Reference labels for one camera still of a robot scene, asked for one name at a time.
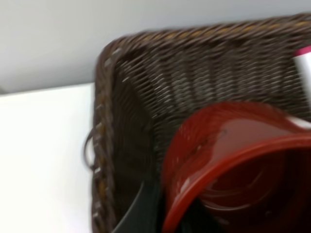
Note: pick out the dark brown wicker basket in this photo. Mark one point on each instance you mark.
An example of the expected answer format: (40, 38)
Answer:
(147, 83)

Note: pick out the white pink marker pen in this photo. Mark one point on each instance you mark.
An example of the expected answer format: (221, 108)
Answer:
(302, 59)

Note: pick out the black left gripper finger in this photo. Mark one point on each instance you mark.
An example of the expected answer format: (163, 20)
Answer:
(141, 216)

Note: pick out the red plastic cup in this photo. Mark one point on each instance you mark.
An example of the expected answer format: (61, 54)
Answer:
(238, 167)

